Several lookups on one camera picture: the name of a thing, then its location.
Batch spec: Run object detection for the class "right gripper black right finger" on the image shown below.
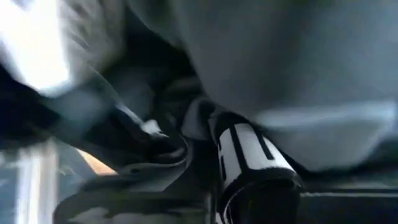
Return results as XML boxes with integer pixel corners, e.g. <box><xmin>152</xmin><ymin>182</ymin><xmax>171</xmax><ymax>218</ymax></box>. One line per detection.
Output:
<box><xmin>297</xmin><ymin>192</ymin><xmax>398</xmax><ymax>224</ymax></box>

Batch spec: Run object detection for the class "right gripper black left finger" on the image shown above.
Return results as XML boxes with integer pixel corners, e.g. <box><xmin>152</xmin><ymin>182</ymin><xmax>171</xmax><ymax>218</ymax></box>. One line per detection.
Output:
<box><xmin>52</xmin><ymin>185</ymin><xmax>216</xmax><ymax>224</ymax></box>

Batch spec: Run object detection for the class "clear plastic bin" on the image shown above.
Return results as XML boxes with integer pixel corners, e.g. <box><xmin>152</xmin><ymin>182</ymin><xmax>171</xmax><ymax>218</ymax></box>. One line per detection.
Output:
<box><xmin>0</xmin><ymin>139</ymin><xmax>78</xmax><ymax>224</ymax></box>

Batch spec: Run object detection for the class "plain black cloth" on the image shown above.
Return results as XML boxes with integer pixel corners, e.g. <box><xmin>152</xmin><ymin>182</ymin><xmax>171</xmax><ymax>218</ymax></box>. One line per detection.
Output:
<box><xmin>0</xmin><ymin>9</ymin><xmax>200</xmax><ymax>175</ymax></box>

